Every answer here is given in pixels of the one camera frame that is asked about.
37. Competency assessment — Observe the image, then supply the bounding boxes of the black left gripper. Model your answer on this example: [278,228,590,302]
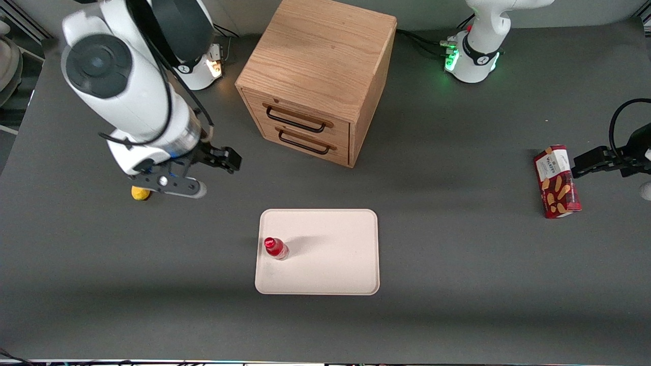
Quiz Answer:
[572,123,651,178]

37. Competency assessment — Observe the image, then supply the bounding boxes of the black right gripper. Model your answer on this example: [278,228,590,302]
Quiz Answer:
[173,142,243,176]

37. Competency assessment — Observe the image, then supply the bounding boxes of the red coke bottle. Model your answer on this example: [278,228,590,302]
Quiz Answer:
[264,237,290,261]

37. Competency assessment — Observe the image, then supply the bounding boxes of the beige plastic tray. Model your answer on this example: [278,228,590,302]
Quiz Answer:
[254,208,380,296]

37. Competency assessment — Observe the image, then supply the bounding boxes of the red cookie box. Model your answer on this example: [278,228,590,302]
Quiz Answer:
[533,144,582,220]

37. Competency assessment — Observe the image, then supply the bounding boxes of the wooden drawer cabinet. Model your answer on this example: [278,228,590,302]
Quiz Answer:
[235,0,398,169]

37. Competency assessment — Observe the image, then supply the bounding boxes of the beige round object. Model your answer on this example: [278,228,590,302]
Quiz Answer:
[0,20,24,108]

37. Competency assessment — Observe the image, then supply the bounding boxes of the black left wrist camera cable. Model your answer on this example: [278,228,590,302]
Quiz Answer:
[609,98,651,158]

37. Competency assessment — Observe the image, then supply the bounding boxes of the black metal drawer handle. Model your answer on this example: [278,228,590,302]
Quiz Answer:
[262,102,335,134]
[275,127,338,155]

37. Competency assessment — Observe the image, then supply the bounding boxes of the black right arm base cables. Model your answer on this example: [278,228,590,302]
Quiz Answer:
[212,22,241,65]

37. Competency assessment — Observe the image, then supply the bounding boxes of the black arm base cables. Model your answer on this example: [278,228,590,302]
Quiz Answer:
[212,22,241,65]
[396,14,476,57]

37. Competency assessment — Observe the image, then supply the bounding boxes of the black left arm base cables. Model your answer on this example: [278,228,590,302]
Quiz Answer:
[396,14,476,57]

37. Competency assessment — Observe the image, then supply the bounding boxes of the aluminium frame rail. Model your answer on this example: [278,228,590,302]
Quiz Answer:
[0,0,52,42]

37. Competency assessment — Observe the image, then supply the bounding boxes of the thin black cable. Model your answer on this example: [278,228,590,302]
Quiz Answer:
[0,348,31,366]

